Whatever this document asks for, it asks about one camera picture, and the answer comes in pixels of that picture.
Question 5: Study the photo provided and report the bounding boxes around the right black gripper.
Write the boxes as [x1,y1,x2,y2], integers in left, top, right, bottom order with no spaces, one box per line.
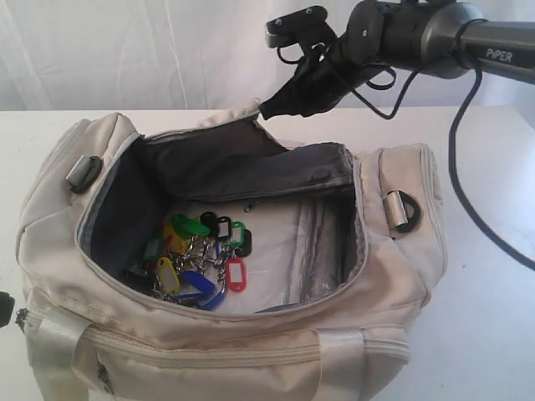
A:
[260,1,389,120]

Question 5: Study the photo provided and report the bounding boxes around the beige fabric duffel bag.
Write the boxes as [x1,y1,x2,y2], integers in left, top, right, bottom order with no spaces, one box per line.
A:
[16,101,446,400]

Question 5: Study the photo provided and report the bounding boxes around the bunch of colourful key tags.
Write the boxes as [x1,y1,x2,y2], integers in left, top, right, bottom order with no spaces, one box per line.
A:
[119,211,252,311]

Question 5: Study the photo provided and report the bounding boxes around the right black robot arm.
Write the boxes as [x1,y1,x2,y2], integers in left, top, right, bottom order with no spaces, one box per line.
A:
[260,1,534,119]

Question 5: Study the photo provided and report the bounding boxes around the white backdrop curtain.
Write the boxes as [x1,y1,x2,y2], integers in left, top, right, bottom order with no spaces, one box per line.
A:
[0,0,535,113]

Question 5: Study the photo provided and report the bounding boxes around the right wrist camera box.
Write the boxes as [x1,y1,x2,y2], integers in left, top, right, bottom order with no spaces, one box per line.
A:
[265,5,337,51]

